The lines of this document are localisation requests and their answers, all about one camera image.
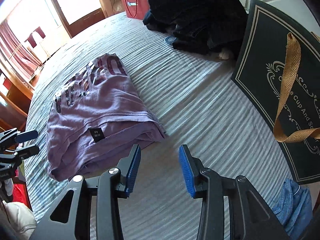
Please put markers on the red paper shopping bag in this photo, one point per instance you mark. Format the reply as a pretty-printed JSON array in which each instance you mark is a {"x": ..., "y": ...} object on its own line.
[{"x": 136, "y": 8}]

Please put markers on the black gift bag gold handles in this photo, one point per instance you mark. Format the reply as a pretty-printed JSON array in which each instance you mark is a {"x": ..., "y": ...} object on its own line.
[{"x": 278, "y": 70}]

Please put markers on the folded blue denim garment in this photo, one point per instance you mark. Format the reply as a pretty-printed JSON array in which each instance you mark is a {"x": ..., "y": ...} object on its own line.
[{"x": 294, "y": 208}]

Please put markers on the white striped bed sheet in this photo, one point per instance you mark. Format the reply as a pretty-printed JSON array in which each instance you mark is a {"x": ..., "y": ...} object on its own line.
[{"x": 197, "y": 103}]

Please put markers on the purple t-shirt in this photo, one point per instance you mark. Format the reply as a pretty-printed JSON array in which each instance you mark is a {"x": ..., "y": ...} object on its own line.
[{"x": 95, "y": 119}]

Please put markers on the dark navy clothes pile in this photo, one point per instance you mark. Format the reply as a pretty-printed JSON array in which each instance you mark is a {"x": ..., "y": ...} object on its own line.
[{"x": 199, "y": 26}]

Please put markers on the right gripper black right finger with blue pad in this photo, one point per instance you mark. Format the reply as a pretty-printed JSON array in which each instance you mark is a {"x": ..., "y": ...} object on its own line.
[{"x": 250, "y": 217}]

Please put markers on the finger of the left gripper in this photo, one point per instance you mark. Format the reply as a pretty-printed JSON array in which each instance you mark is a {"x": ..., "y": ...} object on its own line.
[
  {"x": 27, "y": 152},
  {"x": 26, "y": 136}
]

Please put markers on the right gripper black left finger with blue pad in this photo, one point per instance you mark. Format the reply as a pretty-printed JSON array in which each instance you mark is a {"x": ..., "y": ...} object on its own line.
[{"x": 70, "y": 213}]

